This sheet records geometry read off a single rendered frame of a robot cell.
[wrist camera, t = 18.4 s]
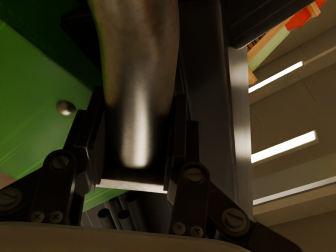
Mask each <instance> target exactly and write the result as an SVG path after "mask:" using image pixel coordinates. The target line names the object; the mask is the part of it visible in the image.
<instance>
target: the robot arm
mask: <svg viewBox="0 0 336 252"><path fill-rule="evenodd" d="M108 151H109V142H108V131H107V120H106V109H105V98H104V87H103V86H97V85H96V86H95V87H94V90H93V93H92V96H91V99H90V102H89V104H88V107H87V110H81V109H79V110H78V111H77V113H76V115H75V118H74V120H73V123H72V125H71V128H70V131H69V133H68V136H67V138H66V141H65V144H64V146H63V149H57V150H55V151H52V152H51V153H49V154H48V155H47V156H46V158H45V160H44V162H43V165H42V167H41V168H39V169H37V170H35V171H33V172H31V173H30V174H28V175H26V176H24V177H22V178H20V179H18V180H17V181H15V182H13V183H11V184H9V185H7V186H5V187H3V188H2V189H0V252H304V251H303V250H302V249H301V247H300V246H299V245H297V244H296V243H295V242H293V241H291V240H290V239H288V238H286V237H284V236H283V235H281V234H279V233H277V232H275V231H274V230H272V229H270V228H268V227H267V226H265V225H263V224H261V223H260V222H258V221H257V222H256V223H255V222H254V221H252V220H250V219H249V217H248V215H247V214H246V213H245V212H244V211H243V210H242V209H241V208H240V207H239V206H238V205H237V204H236V203H235V202H234V201H232V200H231V199H230V198H229V197H228V196H227V195H226V194H225V193H224V192H223V191H221V190H220V189H219V188H218V187H217V186H216V185H215V184H214V183H213V182H212V181H210V178H211V176H210V172H209V169H208V168H207V167H206V166H205V165H203V164H202V163H200V124H199V121H193V120H187V94H176V96H173V98H172V106H171V114H170V122H169V131H168V139H167V147H166V157H165V170H164V182H163V191H167V199H168V200H169V201H170V202H171V203H172V204H173V208H172V214H171V220H170V226H169V232H168V234H162V233H152V232H141V231H131V230H120V229H108V228H97V227H86V226H80V225H81V219H82V212H83V206H84V199H85V195H86V194H88V193H89V192H90V191H94V190H95V188H96V185H100V183H101V179H102V175H103V171H104V167H105V163H106V159H107V155H108Z"/></svg>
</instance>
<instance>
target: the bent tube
mask: <svg viewBox="0 0 336 252"><path fill-rule="evenodd" d="M86 1H87V4H88V6H89V9H90V12H91V14H92V18H93V21H94V24H95V28H96V32H97V37H98V42H99V49H100V60H101V71H102V81H103V92H104V103H105V114H106V125H107V136H108V147H109V149H108V153H107V156H106V161H105V165H104V169H103V173H102V177H101V181H100V184H99V185H98V184H96V187H102V188H113V189H123V190H133V191H144V192H154V193H165V194H167V191H163V188H164V175H165V163H166V151H167V143H168V134H169V126H170V118H171V110H172V102H173V93H174V85H175V77H176V69H177V60H178V52H179V41H180V17H179V4H178V0H86Z"/></svg>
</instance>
